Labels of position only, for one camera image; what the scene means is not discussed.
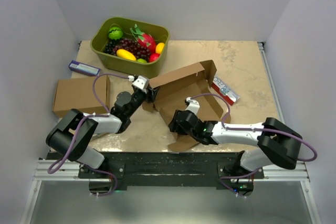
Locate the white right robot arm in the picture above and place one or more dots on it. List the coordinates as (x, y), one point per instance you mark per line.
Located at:
(275, 142)

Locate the green toy melon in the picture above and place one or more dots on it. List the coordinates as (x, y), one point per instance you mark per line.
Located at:
(115, 33)

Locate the dark purple toy grapes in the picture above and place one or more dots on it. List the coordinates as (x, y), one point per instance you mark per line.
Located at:
(133, 47)

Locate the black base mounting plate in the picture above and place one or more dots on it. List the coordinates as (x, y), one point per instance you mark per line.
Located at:
(121, 170)

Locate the pink toy dragon fruit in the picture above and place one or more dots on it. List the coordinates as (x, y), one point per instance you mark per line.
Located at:
(143, 39)

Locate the aluminium frame rail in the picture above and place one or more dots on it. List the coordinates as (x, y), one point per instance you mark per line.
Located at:
(277, 174)

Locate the purple rectangular box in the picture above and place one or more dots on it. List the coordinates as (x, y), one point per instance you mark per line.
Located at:
(84, 69)

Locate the olive green plastic bin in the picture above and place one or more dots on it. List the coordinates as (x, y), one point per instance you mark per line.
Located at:
(113, 62)

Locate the orange toy fruit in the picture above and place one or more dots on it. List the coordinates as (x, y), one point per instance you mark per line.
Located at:
(159, 48)

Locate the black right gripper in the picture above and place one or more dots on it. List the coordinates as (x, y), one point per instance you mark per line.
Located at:
(175, 127)

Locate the red toy apple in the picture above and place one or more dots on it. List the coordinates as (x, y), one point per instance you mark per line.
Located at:
(153, 57)

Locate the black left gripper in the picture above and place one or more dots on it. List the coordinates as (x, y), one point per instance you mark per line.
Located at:
(151, 96)

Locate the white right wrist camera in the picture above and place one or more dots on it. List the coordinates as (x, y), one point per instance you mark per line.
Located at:
(192, 105)

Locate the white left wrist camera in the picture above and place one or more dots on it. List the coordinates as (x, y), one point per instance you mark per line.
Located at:
(139, 82)

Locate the red white snack packet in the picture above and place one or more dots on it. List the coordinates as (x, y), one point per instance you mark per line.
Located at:
(229, 95)

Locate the closed brown cardboard box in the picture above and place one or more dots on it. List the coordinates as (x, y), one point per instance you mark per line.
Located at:
(88, 95)

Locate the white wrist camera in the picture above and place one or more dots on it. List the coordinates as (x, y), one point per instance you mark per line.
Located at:
(139, 82)
(192, 105)

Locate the black toy grapes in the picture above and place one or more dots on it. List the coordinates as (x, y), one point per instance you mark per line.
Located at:
(110, 47)

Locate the green toy lime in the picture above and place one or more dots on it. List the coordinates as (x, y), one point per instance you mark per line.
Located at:
(140, 60)

